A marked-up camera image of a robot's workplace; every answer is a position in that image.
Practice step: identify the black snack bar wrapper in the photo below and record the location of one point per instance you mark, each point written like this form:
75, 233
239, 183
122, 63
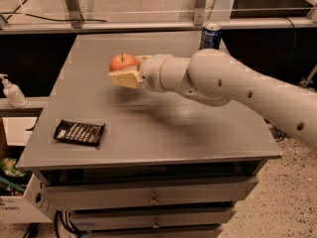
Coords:
77, 133

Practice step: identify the white cardboard box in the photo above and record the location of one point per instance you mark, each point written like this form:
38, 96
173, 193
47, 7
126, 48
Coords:
31, 207

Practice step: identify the grey drawer cabinet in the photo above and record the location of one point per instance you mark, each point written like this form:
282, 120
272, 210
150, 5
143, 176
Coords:
165, 167

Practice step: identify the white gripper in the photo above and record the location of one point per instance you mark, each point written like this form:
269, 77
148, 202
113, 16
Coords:
151, 72

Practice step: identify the blue pepsi can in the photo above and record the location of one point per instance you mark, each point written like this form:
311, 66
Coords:
210, 36

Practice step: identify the red apple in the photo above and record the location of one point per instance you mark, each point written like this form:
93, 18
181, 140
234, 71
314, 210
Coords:
122, 61

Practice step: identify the white pump bottle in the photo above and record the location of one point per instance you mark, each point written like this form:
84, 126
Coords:
13, 92

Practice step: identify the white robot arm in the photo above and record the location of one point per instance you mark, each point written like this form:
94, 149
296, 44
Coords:
214, 78

